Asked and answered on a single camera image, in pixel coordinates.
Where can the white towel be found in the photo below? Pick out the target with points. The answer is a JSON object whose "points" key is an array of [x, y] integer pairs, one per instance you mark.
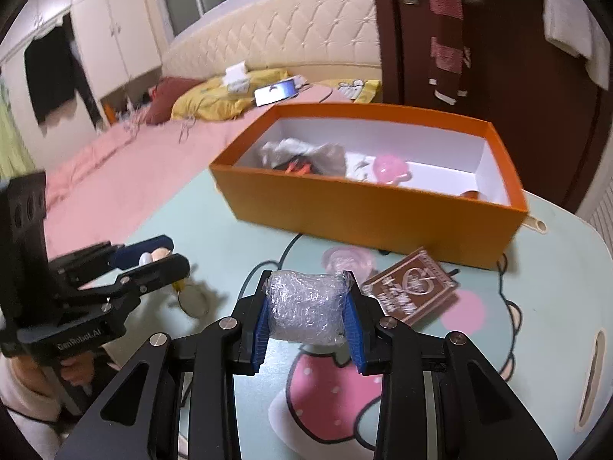
{"points": [[565, 14]]}

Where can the pink plastic toy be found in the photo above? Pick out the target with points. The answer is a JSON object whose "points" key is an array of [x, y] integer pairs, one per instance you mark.
{"points": [[390, 168]]}

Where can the clear plastic capsule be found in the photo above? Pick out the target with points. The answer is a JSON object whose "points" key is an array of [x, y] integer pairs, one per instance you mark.
{"points": [[347, 258]]}

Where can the dark red pillow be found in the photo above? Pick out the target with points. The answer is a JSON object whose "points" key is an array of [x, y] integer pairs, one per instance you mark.
{"points": [[167, 98]]}

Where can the black block with red mark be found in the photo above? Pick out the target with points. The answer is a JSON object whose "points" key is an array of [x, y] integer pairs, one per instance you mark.
{"points": [[297, 166]]}

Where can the white tissue box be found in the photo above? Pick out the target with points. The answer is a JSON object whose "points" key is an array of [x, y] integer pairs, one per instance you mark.
{"points": [[238, 79]]}

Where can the yellow printed cushion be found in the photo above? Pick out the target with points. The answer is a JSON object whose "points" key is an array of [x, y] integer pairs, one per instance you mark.
{"points": [[354, 88]]}

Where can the dark brown door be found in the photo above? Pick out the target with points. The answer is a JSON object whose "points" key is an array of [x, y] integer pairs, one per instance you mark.
{"points": [[517, 105]]}

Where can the cream tufted headboard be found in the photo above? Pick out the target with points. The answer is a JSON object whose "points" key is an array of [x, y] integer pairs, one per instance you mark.
{"points": [[287, 28]]}

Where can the yellow pillow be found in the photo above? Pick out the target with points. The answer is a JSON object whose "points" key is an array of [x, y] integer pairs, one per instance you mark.
{"points": [[215, 100]]}

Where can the person's left hand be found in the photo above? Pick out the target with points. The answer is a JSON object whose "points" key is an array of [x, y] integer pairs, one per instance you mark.
{"points": [[76, 376]]}

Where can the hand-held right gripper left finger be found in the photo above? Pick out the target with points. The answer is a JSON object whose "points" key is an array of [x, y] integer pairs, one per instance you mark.
{"points": [[261, 335]]}

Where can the cartoon printed desktop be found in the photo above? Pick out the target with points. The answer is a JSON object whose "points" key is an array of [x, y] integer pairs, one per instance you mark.
{"points": [[527, 345]]}

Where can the cream wardrobe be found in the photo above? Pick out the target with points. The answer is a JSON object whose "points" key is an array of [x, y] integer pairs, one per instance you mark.
{"points": [[115, 24]]}

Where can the pink blanket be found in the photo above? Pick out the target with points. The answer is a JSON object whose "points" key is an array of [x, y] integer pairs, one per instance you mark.
{"points": [[143, 167]]}

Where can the black hanging garment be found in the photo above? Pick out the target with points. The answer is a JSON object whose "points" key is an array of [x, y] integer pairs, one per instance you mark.
{"points": [[52, 76]]}

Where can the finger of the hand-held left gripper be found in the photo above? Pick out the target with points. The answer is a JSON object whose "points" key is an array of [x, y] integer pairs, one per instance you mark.
{"points": [[131, 251], [158, 273]]}

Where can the maroon striped scarf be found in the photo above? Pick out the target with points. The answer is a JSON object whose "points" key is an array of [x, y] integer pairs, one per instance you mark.
{"points": [[448, 38]]}

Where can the bubble wrap bundle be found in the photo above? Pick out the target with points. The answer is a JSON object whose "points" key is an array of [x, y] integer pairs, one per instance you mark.
{"points": [[306, 306]]}

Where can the small cream figurine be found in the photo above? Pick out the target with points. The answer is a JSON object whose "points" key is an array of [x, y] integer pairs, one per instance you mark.
{"points": [[158, 255]]}

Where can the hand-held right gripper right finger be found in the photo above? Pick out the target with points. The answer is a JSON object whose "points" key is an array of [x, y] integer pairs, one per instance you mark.
{"points": [[354, 340]]}

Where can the orange cardboard box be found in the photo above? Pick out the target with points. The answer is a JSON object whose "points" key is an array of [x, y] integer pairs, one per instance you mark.
{"points": [[359, 220]]}

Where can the person's left forearm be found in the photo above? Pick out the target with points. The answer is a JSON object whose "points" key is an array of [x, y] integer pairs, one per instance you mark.
{"points": [[24, 417]]}

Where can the grey crumpled wrapper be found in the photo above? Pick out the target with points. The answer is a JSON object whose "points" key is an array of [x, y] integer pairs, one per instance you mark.
{"points": [[325, 155]]}

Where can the brown playing card box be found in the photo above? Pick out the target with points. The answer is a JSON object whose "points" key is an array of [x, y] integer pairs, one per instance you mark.
{"points": [[412, 287]]}

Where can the smartphone with lit screen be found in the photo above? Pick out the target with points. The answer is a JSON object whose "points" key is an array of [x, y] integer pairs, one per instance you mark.
{"points": [[275, 92]]}

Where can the green curtain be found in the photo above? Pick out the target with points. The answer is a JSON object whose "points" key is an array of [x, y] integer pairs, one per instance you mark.
{"points": [[9, 139]]}

